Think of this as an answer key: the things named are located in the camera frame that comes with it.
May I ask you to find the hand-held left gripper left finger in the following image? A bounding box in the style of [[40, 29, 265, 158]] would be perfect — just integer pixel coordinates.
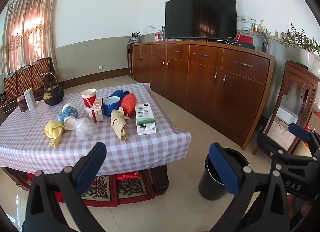
[[22, 142, 108, 232]]

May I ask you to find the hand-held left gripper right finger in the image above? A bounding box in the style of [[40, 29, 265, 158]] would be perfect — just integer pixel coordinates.
[[209, 143, 298, 232]]

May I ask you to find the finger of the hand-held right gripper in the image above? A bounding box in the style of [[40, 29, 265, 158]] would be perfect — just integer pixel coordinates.
[[288, 122, 320, 151], [257, 133, 314, 164]]

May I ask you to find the black trash bucket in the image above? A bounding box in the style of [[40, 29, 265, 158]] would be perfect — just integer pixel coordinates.
[[198, 147, 250, 200]]

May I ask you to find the clear plastic bag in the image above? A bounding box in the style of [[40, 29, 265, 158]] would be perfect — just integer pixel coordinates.
[[74, 117, 93, 140]]

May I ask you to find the brown paper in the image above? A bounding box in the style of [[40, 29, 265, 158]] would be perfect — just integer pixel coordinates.
[[110, 107, 131, 141]]

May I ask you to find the yellow cloth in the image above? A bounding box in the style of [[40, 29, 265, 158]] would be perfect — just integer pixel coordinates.
[[44, 121, 67, 147]]

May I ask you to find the blue patterned paper cup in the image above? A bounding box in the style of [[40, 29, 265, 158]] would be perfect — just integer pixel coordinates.
[[62, 104, 79, 131]]

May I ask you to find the red and white carton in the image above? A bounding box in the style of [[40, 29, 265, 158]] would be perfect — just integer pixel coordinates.
[[88, 97, 104, 123]]

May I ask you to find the red paper cup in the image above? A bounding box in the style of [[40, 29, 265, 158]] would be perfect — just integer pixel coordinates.
[[80, 88, 97, 109]]

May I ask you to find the green and white milk carton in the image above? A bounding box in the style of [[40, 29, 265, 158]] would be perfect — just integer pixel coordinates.
[[135, 103, 157, 135]]

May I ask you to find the orange plastic bag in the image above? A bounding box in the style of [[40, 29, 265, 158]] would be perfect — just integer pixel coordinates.
[[121, 93, 137, 116]]

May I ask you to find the blue cloth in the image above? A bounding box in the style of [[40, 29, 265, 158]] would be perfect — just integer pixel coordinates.
[[111, 90, 130, 100]]

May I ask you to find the person's right hand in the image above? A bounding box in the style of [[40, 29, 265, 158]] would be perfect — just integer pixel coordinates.
[[287, 194, 312, 225]]

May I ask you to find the pink floral bag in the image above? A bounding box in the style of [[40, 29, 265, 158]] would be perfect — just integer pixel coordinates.
[[266, 117, 298, 151]]

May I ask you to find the red plastic packet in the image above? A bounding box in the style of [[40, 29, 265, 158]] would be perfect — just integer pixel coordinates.
[[114, 171, 143, 180]]

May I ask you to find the red patterned rug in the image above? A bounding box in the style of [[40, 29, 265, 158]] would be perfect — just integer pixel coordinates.
[[10, 169, 156, 207]]

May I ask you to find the pink checkered tablecloth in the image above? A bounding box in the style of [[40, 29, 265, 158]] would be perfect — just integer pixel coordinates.
[[0, 83, 192, 175]]

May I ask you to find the carved wooden stand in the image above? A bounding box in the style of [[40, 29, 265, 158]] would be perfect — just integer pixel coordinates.
[[252, 59, 320, 156]]

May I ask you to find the dark wooden coffee table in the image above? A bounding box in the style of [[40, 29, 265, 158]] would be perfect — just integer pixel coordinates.
[[147, 164, 171, 196]]

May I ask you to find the black cast iron teapot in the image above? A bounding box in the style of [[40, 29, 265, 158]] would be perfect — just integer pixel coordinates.
[[42, 72, 65, 106]]

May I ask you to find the white tall box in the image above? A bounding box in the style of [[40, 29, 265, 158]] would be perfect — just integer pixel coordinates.
[[24, 88, 37, 111]]

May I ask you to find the brown tea tin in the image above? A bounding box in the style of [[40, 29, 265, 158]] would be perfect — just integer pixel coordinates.
[[17, 96, 29, 113]]

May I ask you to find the large potted green plant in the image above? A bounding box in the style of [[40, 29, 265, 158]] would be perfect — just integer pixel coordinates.
[[281, 21, 320, 59]]

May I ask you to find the brown wooden sideboard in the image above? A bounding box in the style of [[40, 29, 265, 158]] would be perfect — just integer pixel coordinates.
[[131, 41, 277, 150]]

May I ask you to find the glass vase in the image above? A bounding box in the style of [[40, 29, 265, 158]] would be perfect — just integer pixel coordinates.
[[260, 29, 272, 53]]

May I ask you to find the red box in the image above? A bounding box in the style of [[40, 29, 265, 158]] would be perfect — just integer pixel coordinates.
[[235, 34, 255, 49]]

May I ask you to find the wooden bench with patterned cushion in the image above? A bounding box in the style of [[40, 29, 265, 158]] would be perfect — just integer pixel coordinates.
[[0, 57, 59, 112]]

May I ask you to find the small potted plant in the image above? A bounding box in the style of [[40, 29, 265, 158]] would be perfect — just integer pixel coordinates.
[[129, 32, 143, 44]]

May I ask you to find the black flat television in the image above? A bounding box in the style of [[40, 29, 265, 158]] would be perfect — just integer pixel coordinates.
[[164, 0, 237, 40]]

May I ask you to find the white cable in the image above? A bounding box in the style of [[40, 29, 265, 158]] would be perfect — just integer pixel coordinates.
[[216, 31, 244, 45]]

